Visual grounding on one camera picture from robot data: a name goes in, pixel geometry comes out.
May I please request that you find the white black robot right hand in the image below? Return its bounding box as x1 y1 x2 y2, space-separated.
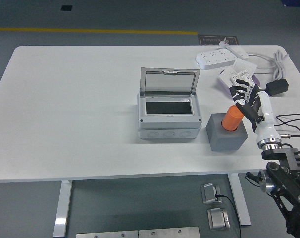
229 77 281 147

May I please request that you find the orange cylindrical battery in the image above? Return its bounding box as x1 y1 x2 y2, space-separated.
220 105 244 132

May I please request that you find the grey plastic junction box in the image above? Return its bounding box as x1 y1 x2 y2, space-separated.
136 93 203 141

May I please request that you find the transparent hinged box lid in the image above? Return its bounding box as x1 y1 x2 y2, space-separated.
139 67 201 97

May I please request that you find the grey cube battery holder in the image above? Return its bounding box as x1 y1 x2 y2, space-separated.
205 113 249 152

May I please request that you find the white square socket box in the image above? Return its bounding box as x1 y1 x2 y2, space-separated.
233 59 258 75

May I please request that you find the small white flat box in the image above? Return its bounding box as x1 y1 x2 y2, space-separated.
232 47 249 60

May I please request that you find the metal floor socket box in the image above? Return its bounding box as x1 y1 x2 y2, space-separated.
200 182 224 205
207 207 231 230

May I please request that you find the black power adapter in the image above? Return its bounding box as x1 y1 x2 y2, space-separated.
265 78 289 96

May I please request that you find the printed white socket packet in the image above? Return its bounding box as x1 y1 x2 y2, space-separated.
230 70 255 84

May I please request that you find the purple oval tray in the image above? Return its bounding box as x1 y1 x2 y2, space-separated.
217 70 261 96

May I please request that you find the white plain socket panel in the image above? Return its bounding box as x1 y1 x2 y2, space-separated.
218 66 239 87

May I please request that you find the white power strip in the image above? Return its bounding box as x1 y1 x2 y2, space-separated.
196 48 238 70

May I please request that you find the white table leg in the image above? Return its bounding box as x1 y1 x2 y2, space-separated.
52 180 73 237
228 174 251 226

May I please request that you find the dark floor sign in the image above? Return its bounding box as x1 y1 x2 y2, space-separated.
198 34 239 46

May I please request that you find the grey metal floor plate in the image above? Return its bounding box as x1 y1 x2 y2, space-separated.
75 230 139 238
138 226 200 238

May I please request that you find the thin black adapter cable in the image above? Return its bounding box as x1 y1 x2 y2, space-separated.
273 113 300 138

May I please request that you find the white power cord with plug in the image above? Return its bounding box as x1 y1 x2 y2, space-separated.
218 37 290 80

